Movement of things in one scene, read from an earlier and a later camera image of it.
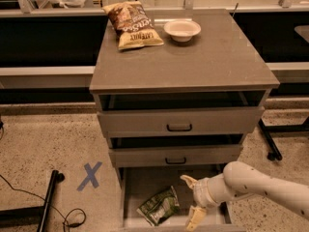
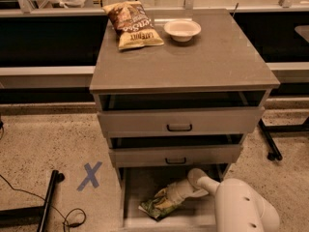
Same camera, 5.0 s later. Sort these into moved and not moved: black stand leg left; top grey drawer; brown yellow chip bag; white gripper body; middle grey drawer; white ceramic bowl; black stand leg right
Moved: white gripper body
Not moved: black stand leg left; middle grey drawer; black stand leg right; top grey drawer; brown yellow chip bag; white ceramic bowl
